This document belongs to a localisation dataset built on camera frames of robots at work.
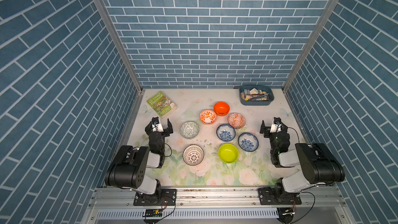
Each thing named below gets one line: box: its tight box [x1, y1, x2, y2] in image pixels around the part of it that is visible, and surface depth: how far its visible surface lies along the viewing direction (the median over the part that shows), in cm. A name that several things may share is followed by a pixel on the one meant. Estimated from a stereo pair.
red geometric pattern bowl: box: [227, 112, 247, 129], surface depth 102 cm
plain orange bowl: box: [213, 101, 231, 117], surface depth 107 cm
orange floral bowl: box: [199, 109, 218, 125], surface depth 104 cm
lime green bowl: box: [217, 143, 239, 164], surface depth 88 cm
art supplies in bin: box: [240, 87, 272, 102], surface depth 118 cm
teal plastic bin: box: [238, 84, 275, 106], surface depth 117 cm
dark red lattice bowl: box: [182, 144, 205, 166], surface depth 86 cm
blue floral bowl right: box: [237, 132, 260, 152], surface depth 93 cm
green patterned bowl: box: [179, 120, 200, 139], surface depth 98 cm
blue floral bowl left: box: [216, 123, 236, 142], surface depth 96 cm
